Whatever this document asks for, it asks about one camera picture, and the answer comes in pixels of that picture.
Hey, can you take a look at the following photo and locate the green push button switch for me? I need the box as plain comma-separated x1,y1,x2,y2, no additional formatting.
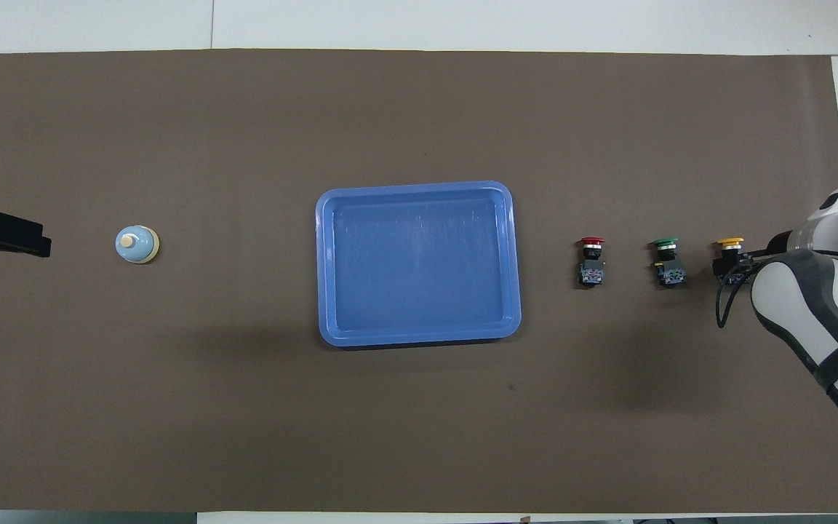
650,237,687,289

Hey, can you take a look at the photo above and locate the yellow push button switch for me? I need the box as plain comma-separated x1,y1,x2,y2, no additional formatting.
712,237,751,286

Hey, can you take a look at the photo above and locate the light blue desk bell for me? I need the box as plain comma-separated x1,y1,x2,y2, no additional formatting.
115,226,161,265

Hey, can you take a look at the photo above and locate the red push button switch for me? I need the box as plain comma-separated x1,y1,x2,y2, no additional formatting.
577,237,607,290

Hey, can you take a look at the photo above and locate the brown table mat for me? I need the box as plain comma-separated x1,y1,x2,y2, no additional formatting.
0,48,838,514

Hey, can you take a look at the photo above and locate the blue plastic tray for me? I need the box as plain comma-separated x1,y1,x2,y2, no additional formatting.
315,180,522,348

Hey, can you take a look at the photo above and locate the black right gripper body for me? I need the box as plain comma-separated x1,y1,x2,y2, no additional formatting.
743,231,796,274

